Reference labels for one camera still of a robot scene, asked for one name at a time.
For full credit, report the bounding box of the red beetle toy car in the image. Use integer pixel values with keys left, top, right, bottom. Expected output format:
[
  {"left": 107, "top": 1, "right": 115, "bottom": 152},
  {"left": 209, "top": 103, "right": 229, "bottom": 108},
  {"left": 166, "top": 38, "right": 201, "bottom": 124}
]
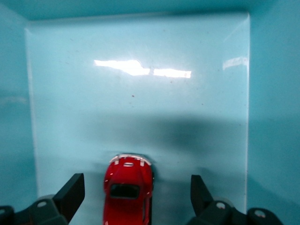
[{"left": 102, "top": 153, "right": 156, "bottom": 225}]

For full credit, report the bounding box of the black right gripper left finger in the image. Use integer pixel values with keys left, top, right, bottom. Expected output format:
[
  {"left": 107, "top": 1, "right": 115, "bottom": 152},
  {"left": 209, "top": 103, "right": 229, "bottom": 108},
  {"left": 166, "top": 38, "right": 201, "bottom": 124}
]
[{"left": 0, "top": 172, "right": 85, "bottom": 225}]

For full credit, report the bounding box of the blue plastic box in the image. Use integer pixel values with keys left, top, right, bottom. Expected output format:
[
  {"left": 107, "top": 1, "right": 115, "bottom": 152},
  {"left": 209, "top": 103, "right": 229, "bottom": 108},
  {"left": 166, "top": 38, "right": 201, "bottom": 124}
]
[{"left": 0, "top": 0, "right": 300, "bottom": 225}]

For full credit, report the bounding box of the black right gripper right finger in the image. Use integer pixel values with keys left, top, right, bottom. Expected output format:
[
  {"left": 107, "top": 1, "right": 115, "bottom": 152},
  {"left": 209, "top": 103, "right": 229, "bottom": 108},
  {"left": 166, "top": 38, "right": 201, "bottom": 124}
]
[{"left": 187, "top": 174, "right": 282, "bottom": 225}]

